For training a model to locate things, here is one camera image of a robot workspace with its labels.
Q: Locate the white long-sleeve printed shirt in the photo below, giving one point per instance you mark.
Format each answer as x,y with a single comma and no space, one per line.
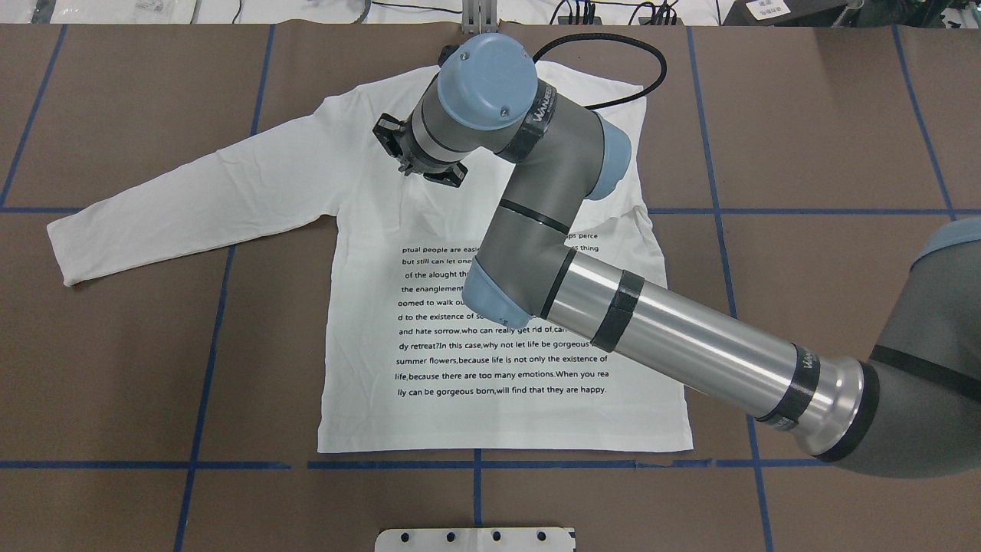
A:
408,365

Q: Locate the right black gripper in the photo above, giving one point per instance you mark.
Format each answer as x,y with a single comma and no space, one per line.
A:
408,152

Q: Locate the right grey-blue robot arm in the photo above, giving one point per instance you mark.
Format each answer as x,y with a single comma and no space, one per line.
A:
912,410

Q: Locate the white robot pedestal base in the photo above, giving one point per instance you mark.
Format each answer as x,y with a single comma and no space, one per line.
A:
477,539

